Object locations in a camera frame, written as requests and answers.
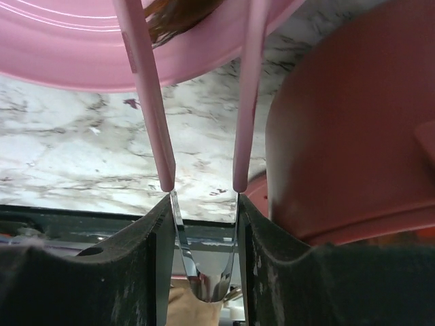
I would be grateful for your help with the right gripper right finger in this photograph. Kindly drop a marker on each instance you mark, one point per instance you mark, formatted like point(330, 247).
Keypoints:
point(287, 282)

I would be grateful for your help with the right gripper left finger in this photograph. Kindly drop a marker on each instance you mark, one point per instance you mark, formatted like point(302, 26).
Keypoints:
point(123, 280)

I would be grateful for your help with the pink food tongs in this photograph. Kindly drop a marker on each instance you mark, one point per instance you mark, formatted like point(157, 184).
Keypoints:
point(133, 27)

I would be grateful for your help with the dark red steel lunch pot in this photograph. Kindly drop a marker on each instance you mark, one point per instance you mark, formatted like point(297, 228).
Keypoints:
point(350, 132)

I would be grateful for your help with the pink food plate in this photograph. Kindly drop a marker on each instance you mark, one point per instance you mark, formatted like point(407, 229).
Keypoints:
point(77, 45)

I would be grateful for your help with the dark brown food piece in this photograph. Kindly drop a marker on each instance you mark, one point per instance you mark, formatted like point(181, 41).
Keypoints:
point(167, 19)

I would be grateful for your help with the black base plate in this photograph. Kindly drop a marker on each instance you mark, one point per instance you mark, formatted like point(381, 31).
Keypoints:
point(72, 231)

